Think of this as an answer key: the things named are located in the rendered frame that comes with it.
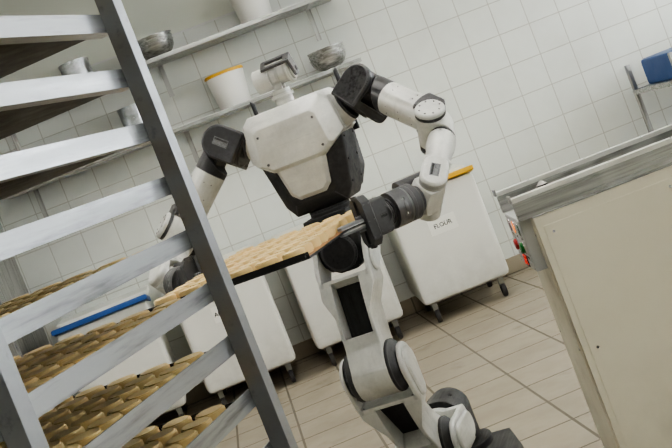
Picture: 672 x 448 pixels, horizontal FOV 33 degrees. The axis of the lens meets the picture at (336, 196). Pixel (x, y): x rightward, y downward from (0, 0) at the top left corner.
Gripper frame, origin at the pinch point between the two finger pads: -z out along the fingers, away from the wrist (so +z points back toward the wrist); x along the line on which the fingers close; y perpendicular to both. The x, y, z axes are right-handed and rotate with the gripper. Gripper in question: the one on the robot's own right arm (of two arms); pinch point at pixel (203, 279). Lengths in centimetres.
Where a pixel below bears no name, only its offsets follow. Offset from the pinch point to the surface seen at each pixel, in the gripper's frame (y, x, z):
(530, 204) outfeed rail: 75, -12, -32
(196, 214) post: -31, 17, -93
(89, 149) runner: -47, 31, -105
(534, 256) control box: 74, -25, -27
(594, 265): 83, -32, -37
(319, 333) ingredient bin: 164, -77, 309
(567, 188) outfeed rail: 84, -12, -37
